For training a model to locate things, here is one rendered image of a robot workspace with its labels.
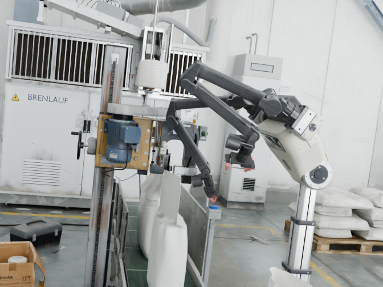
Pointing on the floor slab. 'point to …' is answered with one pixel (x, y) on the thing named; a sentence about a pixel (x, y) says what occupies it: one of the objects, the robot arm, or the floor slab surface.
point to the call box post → (208, 251)
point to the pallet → (321, 242)
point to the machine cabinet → (70, 112)
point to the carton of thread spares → (18, 273)
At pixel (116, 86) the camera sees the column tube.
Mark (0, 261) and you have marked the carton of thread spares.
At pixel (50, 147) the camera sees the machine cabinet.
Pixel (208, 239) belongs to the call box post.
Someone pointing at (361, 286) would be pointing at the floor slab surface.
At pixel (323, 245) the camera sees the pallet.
